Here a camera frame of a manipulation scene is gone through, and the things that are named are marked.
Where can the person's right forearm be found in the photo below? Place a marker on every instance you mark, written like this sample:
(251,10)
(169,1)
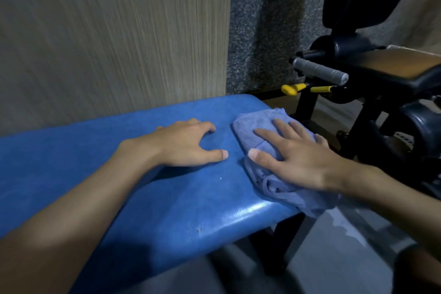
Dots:
(396,200)

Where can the person's left hand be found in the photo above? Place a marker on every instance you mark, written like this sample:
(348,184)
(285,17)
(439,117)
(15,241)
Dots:
(179,144)

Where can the person's right middle finger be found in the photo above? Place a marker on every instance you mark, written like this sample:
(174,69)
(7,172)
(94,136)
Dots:
(287,133)

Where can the person's left forearm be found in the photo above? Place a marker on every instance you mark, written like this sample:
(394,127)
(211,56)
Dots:
(72,212)

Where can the person's right thumb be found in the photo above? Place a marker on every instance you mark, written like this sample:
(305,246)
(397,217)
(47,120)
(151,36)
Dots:
(267,161)

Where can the black bench leg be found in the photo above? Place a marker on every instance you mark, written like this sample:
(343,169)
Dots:
(282,245)

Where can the black gym machine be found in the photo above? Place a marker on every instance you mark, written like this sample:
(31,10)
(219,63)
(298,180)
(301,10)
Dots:
(379,73)

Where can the blue padded bench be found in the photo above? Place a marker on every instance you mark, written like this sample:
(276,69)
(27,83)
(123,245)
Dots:
(137,183)

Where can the blue microfibre cloth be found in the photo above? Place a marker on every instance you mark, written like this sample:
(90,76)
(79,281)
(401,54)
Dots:
(262,152)

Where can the yellow adjustment lever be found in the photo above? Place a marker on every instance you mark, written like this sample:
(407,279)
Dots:
(299,88)

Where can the person's right hand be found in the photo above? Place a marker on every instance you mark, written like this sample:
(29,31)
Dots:
(305,163)

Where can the person's left thumb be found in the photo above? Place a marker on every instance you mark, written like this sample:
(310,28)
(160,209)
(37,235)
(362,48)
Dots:
(210,155)

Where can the person's right little finger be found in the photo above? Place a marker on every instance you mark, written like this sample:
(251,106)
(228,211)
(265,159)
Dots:
(322,140)

